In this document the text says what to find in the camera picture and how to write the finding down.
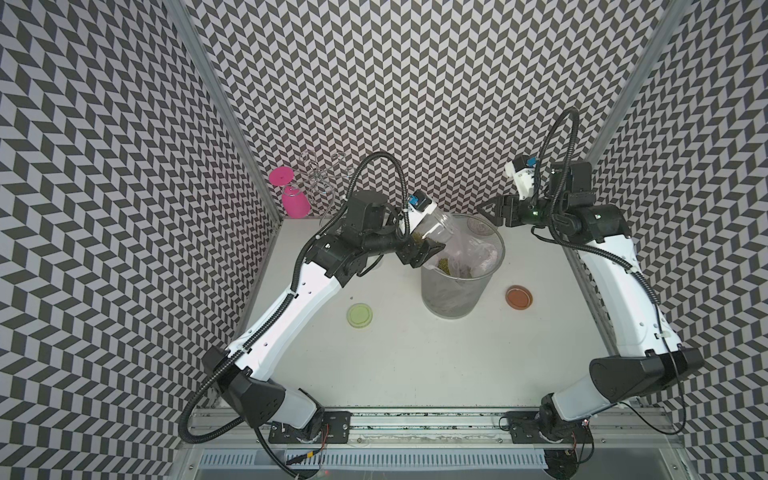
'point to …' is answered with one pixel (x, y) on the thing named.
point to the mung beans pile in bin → (443, 264)
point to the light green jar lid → (359, 315)
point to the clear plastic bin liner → (476, 252)
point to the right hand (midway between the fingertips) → (489, 211)
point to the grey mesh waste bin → (456, 280)
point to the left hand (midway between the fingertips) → (429, 234)
